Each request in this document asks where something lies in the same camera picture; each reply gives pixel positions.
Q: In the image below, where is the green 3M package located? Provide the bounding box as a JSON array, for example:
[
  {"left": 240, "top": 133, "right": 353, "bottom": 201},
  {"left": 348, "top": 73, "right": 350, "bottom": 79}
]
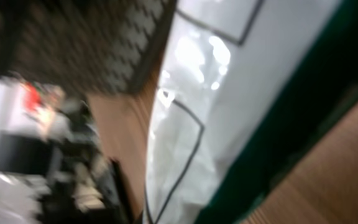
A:
[{"left": 142, "top": 0, "right": 358, "bottom": 223}]

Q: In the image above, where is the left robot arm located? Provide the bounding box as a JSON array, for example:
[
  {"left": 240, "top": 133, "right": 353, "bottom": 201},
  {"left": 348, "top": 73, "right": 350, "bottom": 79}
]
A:
[{"left": 0, "top": 73, "right": 135, "bottom": 223}]

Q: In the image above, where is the grey plastic mesh basket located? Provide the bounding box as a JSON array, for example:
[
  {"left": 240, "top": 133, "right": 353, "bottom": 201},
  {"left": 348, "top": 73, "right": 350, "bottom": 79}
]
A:
[{"left": 0, "top": 0, "right": 177, "bottom": 95}]

